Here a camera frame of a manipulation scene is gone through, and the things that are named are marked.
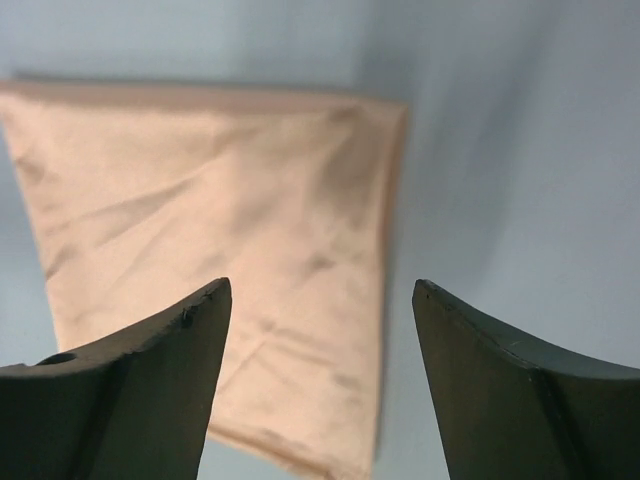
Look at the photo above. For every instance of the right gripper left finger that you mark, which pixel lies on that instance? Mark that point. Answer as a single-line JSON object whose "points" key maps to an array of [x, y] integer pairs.
{"points": [[133, 405]]}

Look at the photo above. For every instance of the peach satin napkin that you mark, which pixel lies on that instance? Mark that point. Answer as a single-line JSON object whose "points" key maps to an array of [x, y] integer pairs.
{"points": [[138, 196]]}

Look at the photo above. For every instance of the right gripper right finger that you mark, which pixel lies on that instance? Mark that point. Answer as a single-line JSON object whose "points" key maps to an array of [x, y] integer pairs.
{"points": [[510, 405]]}

